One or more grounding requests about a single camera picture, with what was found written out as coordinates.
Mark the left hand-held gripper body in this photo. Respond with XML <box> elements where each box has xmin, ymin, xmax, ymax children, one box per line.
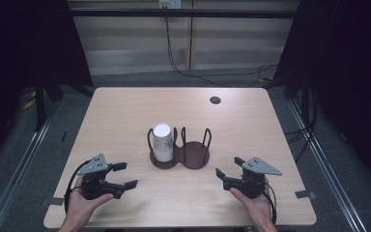
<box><xmin>76</xmin><ymin>153</ymin><xmax>127</xmax><ymax>200</ymax></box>

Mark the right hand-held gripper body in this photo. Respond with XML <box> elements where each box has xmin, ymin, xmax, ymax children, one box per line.
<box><xmin>222</xmin><ymin>156</ymin><xmax>283</xmax><ymax>199</ymax></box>

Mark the dark brown double cup holder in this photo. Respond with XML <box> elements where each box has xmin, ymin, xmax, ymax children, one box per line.
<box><xmin>147</xmin><ymin>126</ymin><xmax>213</xmax><ymax>170</ymax></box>

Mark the floral white paper cup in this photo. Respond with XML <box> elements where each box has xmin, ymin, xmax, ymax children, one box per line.
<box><xmin>152</xmin><ymin>123</ymin><xmax>175</xmax><ymax>152</ymax></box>

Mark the person's left hand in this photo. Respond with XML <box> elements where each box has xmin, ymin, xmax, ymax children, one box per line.
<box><xmin>65</xmin><ymin>176</ymin><xmax>115</xmax><ymax>227</ymax></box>

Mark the person's right hand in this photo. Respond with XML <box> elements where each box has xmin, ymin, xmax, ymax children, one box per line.
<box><xmin>229</xmin><ymin>177</ymin><xmax>276</xmax><ymax>227</ymax></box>

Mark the grey tape strip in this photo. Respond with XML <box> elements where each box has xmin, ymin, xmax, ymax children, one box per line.
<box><xmin>295</xmin><ymin>189</ymin><xmax>317</xmax><ymax>200</ymax></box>
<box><xmin>40</xmin><ymin>196</ymin><xmax>66</xmax><ymax>208</ymax></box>

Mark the black metal stand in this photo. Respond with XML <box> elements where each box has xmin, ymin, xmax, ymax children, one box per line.
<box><xmin>33</xmin><ymin>72</ymin><xmax>64</xmax><ymax>132</ymax></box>
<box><xmin>298</xmin><ymin>72</ymin><xmax>315</xmax><ymax>130</ymax></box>

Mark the black curtain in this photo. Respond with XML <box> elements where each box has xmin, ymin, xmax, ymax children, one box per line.
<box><xmin>271</xmin><ymin>0</ymin><xmax>371</xmax><ymax>194</ymax></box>
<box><xmin>0</xmin><ymin>0</ymin><xmax>95</xmax><ymax>168</ymax></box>

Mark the black horizontal metal bar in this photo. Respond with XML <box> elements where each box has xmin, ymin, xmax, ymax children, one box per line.
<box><xmin>68</xmin><ymin>8</ymin><xmax>299</xmax><ymax>19</ymax></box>

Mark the left hand-held gripper black cable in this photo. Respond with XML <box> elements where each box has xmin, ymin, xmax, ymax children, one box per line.
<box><xmin>63</xmin><ymin>159</ymin><xmax>92</xmax><ymax>216</ymax></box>

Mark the hand-held gripper black cable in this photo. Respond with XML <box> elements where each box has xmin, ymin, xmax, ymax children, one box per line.
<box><xmin>263</xmin><ymin>181</ymin><xmax>278</xmax><ymax>225</ymax></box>
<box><xmin>63</xmin><ymin>159</ymin><xmax>92</xmax><ymax>216</ymax></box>

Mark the right hand-held gripper black cable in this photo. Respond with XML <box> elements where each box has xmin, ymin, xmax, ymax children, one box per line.
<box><xmin>263</xmin><ymin>181</ymin><xmax>278</xmax><ymax>225</ymax></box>

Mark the bundle of black floor cables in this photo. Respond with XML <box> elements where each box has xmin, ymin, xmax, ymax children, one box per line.
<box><xmin>283</xmin><ymin>90</ymin><xmax>319</xmax><ymax>163</ymax></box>

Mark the silver metal floor rail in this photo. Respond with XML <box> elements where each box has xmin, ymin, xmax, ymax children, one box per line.
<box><xmin>0</xmin><ymin>100</ymin><xmax>62</xmax><ymax>232</ymax></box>
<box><xmin>287</xmin><ymin>99</ymin><xmax>368</xmax><ymax>232</ymax></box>

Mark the long black wall cable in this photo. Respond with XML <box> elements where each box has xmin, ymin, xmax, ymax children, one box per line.
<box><xmin>164</xmin><ymin>16</ymin><xmax>279</xmax><ymax>89</ymax></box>

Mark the white wall socket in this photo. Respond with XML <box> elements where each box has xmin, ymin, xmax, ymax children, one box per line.
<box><xmin>158</xmin><ymin>0</ymin><xmax>183</xmax><ymax>10</ymax></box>

